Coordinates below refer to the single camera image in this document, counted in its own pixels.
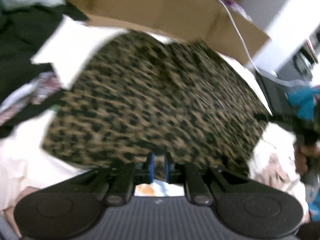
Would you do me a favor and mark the leopard print garment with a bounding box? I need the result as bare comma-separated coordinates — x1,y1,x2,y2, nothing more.
42,31,267,179

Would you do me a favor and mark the black clothes pile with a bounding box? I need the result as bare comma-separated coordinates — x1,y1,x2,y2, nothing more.
0,2,90,139

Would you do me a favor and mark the folded black garment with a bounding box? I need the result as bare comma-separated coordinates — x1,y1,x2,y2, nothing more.
255,72,301,116

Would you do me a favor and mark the floral patterned garment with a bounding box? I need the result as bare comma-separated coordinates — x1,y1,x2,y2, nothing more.
1,72,61,126

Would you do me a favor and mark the teal patterned fabric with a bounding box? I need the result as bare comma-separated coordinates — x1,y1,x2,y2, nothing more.
286,86,319,121

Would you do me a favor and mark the dark grey bag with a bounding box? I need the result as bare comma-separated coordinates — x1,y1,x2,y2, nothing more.
277,48,314,82

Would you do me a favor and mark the brown cardboard sheet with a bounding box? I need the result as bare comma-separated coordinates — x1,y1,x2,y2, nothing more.
67,0,269,64

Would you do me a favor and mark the purple detergent pouch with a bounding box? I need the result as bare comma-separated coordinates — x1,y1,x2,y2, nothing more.
221,0,253,22

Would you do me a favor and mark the white cable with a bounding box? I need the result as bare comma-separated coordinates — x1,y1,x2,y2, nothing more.
216,0,278,78

